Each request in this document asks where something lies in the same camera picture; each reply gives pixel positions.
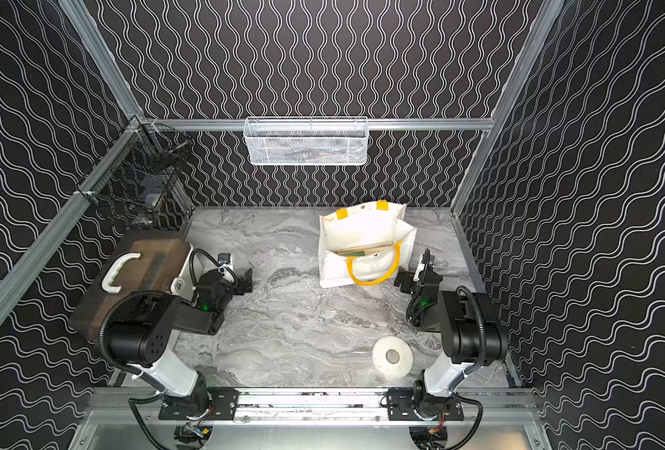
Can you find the white tote bag yellow handles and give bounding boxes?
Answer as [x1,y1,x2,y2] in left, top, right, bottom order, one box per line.
[317,200,417,289]

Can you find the green paper folding fan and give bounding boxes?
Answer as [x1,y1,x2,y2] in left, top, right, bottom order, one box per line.
[339,249,381,258]

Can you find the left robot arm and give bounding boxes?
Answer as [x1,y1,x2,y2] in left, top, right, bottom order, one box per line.
[98,269,253,419]

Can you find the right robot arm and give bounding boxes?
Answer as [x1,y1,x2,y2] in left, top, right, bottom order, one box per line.
[394,269,507,420]

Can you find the white tape roll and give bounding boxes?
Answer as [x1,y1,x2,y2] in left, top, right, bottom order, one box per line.
[372,336,414,380]

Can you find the brown lidded storage box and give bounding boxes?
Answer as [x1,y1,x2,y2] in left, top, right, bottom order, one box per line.
[69,231,193,341]

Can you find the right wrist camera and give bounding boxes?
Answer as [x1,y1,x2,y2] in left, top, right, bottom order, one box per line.
[419,249,435,285]

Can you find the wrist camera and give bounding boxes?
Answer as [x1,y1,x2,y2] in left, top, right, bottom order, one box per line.
[217,253,232,267]
[419,249,435,285]

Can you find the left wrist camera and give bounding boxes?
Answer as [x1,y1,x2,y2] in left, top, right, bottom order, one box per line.
[217,253,232,267]

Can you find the black wire wall basket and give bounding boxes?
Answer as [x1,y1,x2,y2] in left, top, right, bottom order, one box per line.
[82,120,194,231]

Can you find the white wire wall basket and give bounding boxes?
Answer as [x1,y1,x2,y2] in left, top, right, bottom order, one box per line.
[244,116,370,166]

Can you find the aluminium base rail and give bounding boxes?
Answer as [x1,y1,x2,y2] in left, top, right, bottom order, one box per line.
[70,387,551,449]

